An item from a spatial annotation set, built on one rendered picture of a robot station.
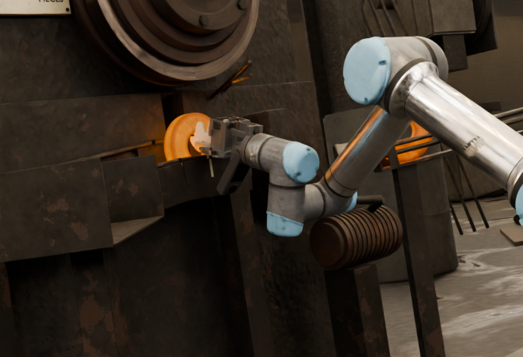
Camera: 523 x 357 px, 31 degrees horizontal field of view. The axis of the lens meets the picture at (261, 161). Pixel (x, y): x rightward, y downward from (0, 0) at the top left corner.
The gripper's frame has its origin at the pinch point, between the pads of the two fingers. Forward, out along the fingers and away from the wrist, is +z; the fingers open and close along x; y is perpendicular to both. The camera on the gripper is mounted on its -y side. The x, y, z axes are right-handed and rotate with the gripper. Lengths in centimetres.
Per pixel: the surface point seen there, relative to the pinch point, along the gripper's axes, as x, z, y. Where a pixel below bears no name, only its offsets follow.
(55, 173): 59, -38, 8
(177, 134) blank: 5.6, -0.6, 2.4
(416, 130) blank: -50, -23, 3
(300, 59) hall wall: -662, 610, -83
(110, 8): 20.1, 5.6, 29.1
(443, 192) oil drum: -258, 111, -72
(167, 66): 7.4, 1.7, 17.1
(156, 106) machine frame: 4.6, 8.6, 6.9
